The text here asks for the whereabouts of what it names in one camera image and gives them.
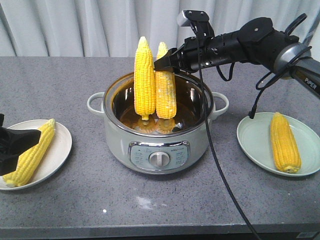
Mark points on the bright yellow corn cob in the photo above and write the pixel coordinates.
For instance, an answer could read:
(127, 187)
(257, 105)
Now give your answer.
(144, 80)

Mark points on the white pleated curtain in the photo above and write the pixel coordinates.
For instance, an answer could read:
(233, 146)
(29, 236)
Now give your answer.
(112, 28)

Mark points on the orange yellow corn cob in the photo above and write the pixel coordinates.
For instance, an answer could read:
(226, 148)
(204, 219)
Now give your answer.
(286, 155)

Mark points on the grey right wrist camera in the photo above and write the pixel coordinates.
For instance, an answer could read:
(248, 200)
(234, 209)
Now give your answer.
(186, 17)

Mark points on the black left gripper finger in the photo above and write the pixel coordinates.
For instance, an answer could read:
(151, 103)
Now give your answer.
(8, 163)
(13, 142)

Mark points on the speckled yellow corn cob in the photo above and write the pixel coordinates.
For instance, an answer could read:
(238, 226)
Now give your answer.
(165, 94)

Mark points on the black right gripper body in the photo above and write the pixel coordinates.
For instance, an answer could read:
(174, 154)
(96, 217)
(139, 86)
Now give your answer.
(215, 51)

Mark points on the green round plate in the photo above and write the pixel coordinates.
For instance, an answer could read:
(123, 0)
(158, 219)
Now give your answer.
(254, 139)

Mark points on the white round plate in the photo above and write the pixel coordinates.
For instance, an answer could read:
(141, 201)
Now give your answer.
(54, 157)

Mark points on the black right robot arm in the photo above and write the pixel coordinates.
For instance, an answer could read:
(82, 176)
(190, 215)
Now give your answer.
(257, 42)

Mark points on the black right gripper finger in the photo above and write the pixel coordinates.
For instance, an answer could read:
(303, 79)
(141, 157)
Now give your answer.
(173, 58)
(176, 70)

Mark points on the pale yellow corn cob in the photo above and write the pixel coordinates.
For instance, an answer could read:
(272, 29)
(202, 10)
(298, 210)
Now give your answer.
(29, 161)

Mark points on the green electric cooking pot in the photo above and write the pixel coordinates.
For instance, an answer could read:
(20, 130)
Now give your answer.
(157, 146)

